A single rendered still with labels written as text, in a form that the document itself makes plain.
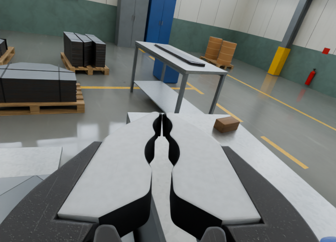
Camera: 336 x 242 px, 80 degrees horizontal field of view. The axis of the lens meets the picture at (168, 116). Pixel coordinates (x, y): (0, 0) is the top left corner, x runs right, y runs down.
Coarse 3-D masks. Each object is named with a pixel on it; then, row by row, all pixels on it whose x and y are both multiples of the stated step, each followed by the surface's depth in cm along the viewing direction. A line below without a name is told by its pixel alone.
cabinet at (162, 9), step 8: (152, 0) 730; (160, 0) 742; (168, 0) 754; (152, 8) 743; (160, 8) 756; (168, 8) 769; (152, 16) 757; (160, 16) 770; (168, 16) 784; (152, 24) 772; (160, 24) 786; (168, 24) 800; (144, 32) 799; (152, 32) 787; (160, 32) 801; (168, 32) 816; (144, 40) 804; (152, 40) 803; (160, 40) 818; (168, 40) 833
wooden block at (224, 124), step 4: (216, 120) 99; (220, 120) 98; (224, 120) 99; (228, 120) 100; (232, 120) 101; (236, 120) 102; (216, 124) 99; (220, 124) 97; (224, 124) 96; (228, 124) 97; (232, 124) 99; (236, 124) 101; (216, 128) 100; (220, 128) 98; (224, 128) 97; (228, 128) 99; (232, 128) 101; (236, 128) 103; (220, 132) 98; (224, 132) 99
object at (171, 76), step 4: (156, 60) 494; (156, 64) 495; (160, 64) 476; (156, 68) 496; (160, 68) 477; (168, 68) 463; (156, 72) 497; (160, 72) 478; (168, 72) 468; (172, 72) 473; (176, 72) 478; (156, 76) 498; (160, 76) 479; (164, 76) 469; (168, 76) 474; (172, 76) 478; (176, 76) 483; (164, 80) 474; (168, 80) 479; (172, 80) 484; (176, 80) 489
